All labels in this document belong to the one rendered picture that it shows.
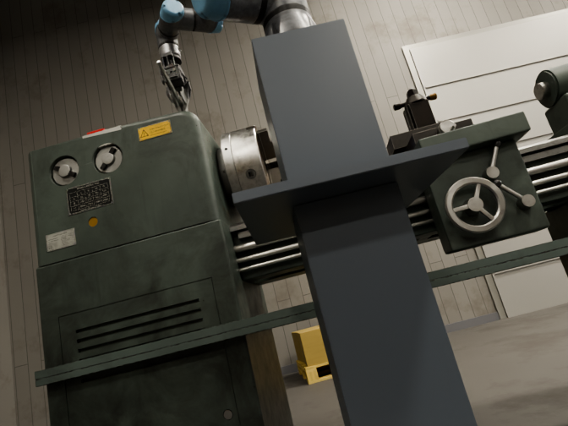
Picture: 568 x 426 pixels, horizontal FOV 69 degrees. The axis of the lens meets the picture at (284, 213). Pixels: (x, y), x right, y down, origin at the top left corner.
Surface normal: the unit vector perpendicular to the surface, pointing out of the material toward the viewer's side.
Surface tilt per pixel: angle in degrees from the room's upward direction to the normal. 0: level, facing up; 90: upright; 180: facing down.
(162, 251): 90
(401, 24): 90
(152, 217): 90
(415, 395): 90
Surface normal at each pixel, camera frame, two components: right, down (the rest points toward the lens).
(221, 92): -0.03, -0.24
